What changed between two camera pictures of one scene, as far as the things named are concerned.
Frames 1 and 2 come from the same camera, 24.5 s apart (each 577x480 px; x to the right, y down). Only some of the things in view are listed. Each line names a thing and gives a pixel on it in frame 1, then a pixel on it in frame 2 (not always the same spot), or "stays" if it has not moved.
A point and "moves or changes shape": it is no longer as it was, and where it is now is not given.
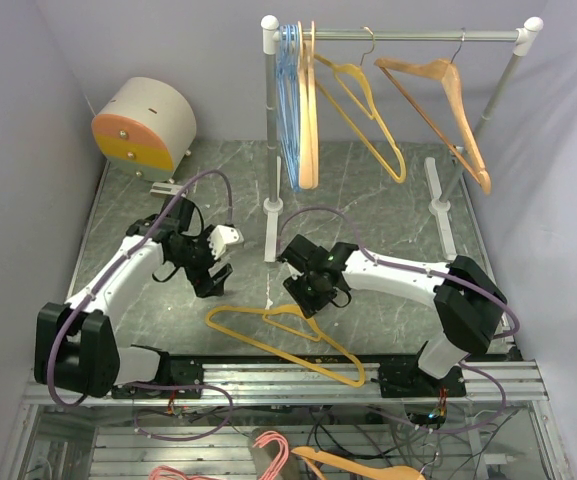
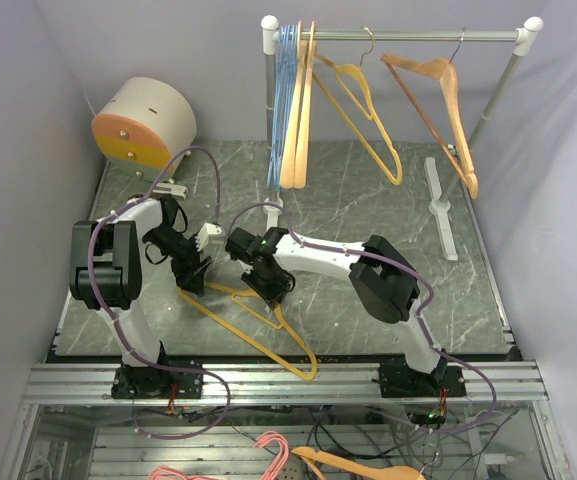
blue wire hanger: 288,58 moves or changes shape
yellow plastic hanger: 295,318 -> 269,352
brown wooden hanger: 445,71 moves or changes shape
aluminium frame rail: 307,384 stays
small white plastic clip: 159,188 stays
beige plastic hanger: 308,122 -> 290,146
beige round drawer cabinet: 147,127 stays
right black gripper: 309,306 -> 273,295
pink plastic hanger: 273,472 stays
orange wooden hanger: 312,456 stays
